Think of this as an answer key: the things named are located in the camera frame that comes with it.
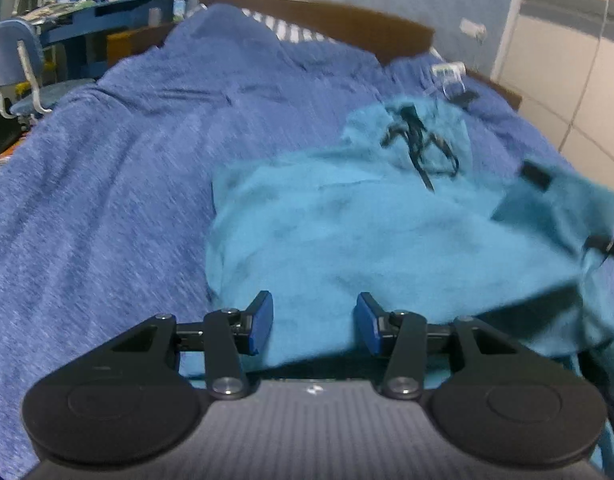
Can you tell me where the brown wooden headboard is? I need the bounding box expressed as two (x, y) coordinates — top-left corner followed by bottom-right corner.
(106, 0), (523, 112)

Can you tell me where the blue bed blanket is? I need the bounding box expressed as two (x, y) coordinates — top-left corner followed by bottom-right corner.
(0, 1), (614, 480)

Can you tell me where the blue desk chair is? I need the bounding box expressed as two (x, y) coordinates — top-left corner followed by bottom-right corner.
(0, 18), (94, 119)

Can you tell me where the white wall socket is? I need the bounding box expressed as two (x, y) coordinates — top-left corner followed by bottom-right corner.
(459, 18), (488, 42)

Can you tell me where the blue bookshelf desk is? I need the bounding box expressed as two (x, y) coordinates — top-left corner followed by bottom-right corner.
(12, 0), (187, 79)

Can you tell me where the beige wardrobe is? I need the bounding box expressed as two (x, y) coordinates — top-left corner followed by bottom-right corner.
(494, 0), (614, 190)

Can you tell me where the teal hooded sweatshirt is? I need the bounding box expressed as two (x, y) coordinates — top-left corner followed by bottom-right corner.
(204, 95), (614, 476)

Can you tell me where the striped pillow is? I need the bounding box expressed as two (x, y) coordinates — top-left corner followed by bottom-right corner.
(241, 8), (334, 44)

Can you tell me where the black smartphone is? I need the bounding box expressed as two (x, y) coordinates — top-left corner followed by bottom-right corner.
(450, 90), (479, 110)

